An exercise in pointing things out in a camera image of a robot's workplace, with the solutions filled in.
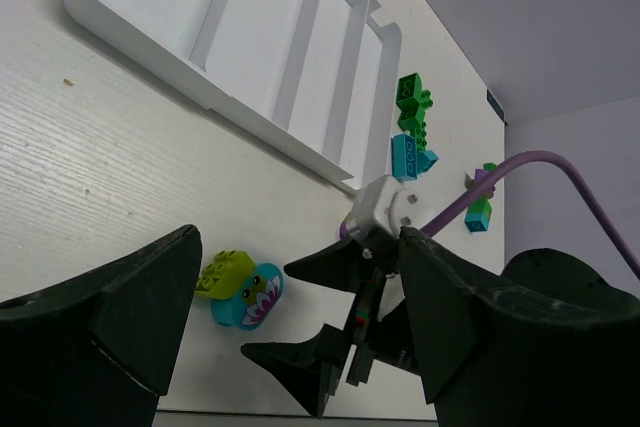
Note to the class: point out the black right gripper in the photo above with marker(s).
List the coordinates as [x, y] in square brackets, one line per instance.
[310, 371]

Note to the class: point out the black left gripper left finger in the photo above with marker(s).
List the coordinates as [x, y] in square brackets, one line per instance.
[100, 349]

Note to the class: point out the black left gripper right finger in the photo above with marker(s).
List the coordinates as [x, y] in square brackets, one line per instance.
[547, 342]

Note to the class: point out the teal oval flower lego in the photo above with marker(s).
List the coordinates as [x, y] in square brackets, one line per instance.
[250, 305]

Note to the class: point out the lime green lego brick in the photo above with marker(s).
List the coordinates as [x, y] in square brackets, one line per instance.
[222, 278]

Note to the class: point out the purple green teal lego stack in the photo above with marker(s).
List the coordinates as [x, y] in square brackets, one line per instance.
[478, 214]

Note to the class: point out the teal long lego brick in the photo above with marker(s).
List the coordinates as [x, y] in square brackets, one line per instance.
[404, 157]

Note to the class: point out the teal small lego brick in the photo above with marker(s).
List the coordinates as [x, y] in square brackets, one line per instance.
[425, 160]

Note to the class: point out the green lego brick lower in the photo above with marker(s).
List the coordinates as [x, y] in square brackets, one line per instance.
[413, 121]

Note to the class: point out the green lego brick upper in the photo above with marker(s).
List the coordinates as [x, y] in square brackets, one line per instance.
[410, 93]

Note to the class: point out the black corner label right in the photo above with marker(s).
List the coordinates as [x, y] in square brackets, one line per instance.
[495, 105]

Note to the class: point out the white divided sorting tray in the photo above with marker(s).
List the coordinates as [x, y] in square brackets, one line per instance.
[314, 79]

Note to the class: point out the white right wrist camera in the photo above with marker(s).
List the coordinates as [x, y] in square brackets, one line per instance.
[388, 205]

